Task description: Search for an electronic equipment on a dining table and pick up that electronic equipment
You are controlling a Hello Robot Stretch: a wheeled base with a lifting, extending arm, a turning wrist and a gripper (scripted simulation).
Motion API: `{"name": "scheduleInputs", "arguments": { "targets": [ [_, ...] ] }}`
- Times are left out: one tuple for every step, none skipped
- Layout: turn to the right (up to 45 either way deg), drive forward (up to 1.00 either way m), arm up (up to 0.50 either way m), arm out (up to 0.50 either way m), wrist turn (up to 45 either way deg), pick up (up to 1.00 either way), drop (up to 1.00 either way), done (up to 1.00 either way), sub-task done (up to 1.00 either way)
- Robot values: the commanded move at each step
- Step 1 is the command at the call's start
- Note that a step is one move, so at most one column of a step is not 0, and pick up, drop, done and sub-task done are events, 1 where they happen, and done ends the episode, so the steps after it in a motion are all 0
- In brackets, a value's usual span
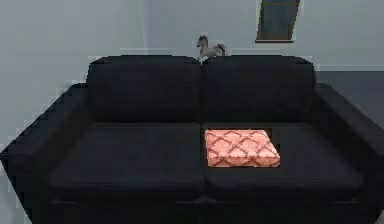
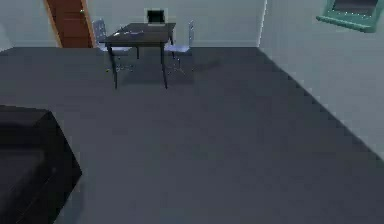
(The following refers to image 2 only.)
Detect brown wooden room door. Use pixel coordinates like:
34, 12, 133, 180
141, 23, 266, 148
43, 0, 98, 49

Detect dark dining table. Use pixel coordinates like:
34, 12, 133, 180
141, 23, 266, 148
103, 22, 177, 90

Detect teal framed window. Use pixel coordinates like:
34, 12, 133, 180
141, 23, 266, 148
315, 0, 384, 34

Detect pale blue metal chair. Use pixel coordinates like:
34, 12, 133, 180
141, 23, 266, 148
163, 19, 196, 75
92, 18, 134, 73

